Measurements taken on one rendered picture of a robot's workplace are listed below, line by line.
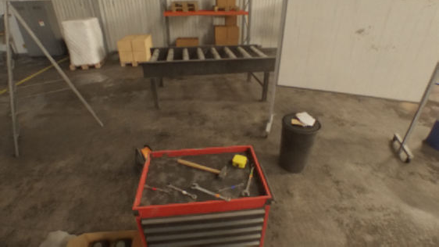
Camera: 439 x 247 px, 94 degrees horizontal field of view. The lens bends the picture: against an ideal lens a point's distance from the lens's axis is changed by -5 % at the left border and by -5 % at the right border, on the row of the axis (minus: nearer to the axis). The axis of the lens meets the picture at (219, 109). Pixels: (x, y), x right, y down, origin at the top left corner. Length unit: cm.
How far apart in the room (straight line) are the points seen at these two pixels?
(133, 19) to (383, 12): 772
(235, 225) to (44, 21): 907
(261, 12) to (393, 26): 646
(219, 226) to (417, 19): 293
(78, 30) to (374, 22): 675
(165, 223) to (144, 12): 817
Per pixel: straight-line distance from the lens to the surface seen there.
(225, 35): 781
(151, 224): 133
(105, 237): 220
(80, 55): 750
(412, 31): 330
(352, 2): 308
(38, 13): 967
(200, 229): 137
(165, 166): 150
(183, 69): 395
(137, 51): 702
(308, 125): 259
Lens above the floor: 189
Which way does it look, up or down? 28 degrees down
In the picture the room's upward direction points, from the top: straight up
